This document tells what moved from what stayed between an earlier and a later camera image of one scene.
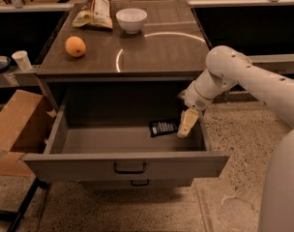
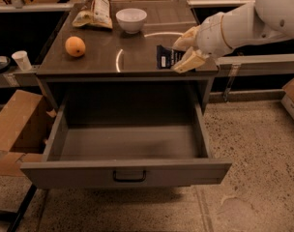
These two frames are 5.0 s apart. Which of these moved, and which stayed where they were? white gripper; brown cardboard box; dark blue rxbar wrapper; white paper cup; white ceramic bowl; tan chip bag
Moved: dark blue rxbar wrapper; white gripper
Stayed: tan chip bag; brown cardboard box; white ceramic bowl; white paper cup
